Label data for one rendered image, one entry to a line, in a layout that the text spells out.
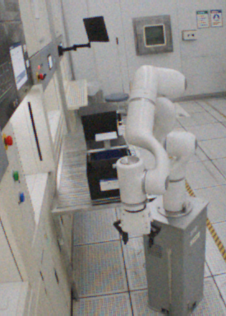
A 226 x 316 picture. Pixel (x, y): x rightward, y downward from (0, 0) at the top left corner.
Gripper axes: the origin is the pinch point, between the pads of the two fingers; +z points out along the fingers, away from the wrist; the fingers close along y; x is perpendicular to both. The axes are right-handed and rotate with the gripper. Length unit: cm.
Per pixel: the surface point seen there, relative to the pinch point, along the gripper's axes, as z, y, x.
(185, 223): 25, -8, -47
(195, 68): 42, 49, -537
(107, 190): 20, 39, -63
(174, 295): 77, -2, -45
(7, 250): -0.2, 45.2, 16.2
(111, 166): 7, 37, -69
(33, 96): -35, 80, -70
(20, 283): 16, 44, 17
